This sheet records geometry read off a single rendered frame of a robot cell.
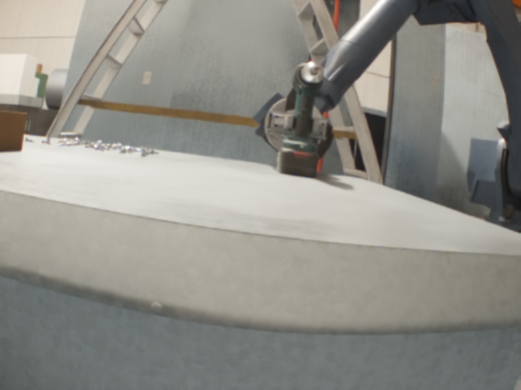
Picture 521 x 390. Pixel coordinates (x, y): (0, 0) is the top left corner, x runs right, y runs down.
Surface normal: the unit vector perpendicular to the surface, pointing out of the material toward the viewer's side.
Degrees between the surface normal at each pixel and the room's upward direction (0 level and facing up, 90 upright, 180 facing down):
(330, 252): 67
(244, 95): 90
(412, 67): 90
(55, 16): 90
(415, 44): 90
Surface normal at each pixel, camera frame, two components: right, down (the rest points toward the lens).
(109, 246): 0.12, -0.29
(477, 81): -0.33, 0.04
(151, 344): 0.07, 0.10
